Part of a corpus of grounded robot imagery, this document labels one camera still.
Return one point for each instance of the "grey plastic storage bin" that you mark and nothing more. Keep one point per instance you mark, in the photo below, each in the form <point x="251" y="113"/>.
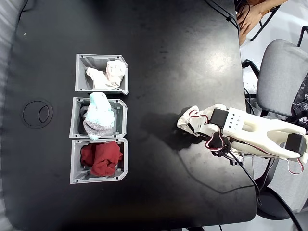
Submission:
<point x="75" y="158"/>
<point x="75" y="119"/>
<point x="80" y="72"/>

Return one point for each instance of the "grey office chair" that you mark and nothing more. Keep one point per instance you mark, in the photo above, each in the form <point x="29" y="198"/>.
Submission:
<point x="276" y="79"/>

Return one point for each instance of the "black round table grommet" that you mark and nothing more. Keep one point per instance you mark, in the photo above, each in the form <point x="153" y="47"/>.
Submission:
<point x="31" y="115"/>

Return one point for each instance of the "person's hand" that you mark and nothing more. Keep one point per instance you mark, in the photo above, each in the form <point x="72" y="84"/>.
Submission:
<point x="249" y="20"/>

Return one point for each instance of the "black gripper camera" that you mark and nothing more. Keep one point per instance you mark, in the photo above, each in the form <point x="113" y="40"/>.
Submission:
<point x="217" y="142"/>

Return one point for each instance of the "dark red sock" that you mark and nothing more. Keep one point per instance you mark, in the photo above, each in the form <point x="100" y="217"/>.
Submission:
<point x="103" y="158"/>

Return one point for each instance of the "white pleated curtain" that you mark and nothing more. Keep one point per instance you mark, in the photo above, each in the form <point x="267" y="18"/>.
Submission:
<point x="4" y="72"/>

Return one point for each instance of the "pinkish white sock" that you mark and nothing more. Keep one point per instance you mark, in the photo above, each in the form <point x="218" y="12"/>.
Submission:
<point x="108" y="79"/>

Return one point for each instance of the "teal and grey sock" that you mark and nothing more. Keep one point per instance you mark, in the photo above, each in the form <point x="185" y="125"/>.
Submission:
<point x="99" y="115"/>

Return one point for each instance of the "black floral patterned cloth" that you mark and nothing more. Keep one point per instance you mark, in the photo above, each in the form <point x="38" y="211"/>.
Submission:
<point x="302" y="106"/>

